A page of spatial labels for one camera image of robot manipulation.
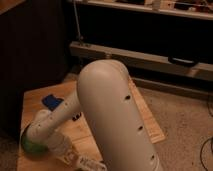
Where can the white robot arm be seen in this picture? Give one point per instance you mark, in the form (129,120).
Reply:
(103,95)

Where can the upper shelf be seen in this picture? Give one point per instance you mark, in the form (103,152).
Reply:
(141,8)

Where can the metal pole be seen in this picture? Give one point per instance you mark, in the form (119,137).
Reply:
(79,36)

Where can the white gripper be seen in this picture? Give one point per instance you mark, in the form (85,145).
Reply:
(61,146)

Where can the blue sponge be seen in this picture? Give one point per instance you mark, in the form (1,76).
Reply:
(51,102)

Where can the green bowl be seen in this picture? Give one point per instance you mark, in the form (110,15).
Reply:
(32,148)

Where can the clear plastic bottle white label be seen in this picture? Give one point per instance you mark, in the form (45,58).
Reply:
(84,163)

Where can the grey metal bench rail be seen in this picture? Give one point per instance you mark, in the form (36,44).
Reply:
(157,63)

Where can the black handle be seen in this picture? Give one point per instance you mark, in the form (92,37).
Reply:
(181,62)

